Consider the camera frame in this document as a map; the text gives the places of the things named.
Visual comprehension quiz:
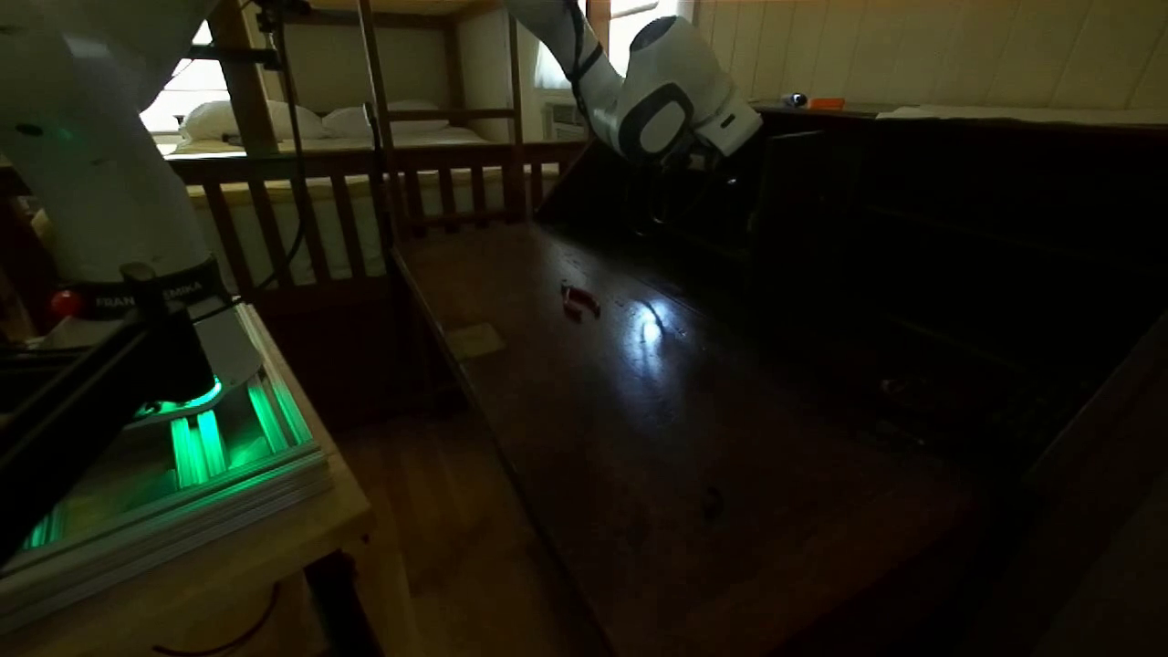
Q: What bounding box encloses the robot base table with light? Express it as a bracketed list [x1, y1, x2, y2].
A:
[0, 311, 381, 657]

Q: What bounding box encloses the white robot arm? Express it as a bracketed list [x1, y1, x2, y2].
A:
[502, 0, 762, 167]

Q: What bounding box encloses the dark wooden secretary desk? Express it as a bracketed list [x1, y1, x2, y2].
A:
[401, 117, 1168, 657]

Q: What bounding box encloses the wooden crib railing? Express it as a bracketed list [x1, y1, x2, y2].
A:
[162, 0, 579, 294]

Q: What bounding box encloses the orange object on desk top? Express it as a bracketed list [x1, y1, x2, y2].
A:
[805, 95, 848, 114]

